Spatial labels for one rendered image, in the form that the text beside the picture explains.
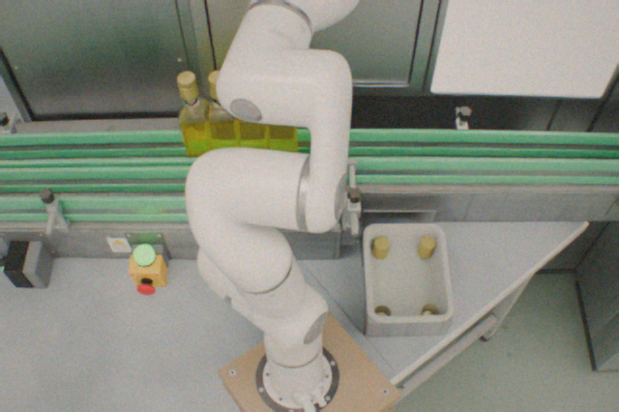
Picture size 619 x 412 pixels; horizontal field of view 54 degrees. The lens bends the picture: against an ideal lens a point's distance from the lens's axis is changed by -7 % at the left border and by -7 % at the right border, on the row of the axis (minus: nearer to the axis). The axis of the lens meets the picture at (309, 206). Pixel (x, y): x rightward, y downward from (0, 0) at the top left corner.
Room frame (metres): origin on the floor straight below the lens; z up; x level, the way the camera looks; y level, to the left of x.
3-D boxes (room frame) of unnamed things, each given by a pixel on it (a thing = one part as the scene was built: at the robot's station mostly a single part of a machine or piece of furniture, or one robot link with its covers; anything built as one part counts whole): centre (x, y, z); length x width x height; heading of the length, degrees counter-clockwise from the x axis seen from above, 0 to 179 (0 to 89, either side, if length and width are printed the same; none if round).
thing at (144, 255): (0.63, 0.35, 0.84); 0.04 x 0.04 x 0.03
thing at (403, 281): (0.60, -0.20, 0.80); 0.22 x 0.17 x 0.09; 0
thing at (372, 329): (0.63, -0.20, 0.79); 0.27 x 0.17 x 0.08; 0
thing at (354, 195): (0.70, -0.08, 0.95); 0.17 x 0.03 x 0.12; 0
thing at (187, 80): (0.82, 0.23, 1.14); 0.04 x 0.04 x 0.04
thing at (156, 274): (0.63, 0.35, 0.79); 0.07 x 0.07 x 0.07; 0
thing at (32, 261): (0.63, 0.63, 0.79); 0.08 x 0.08 x 0.08; 0
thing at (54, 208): (0.65, 0.52, 0.94); 0.07 x 0.04 x 0.13; 0
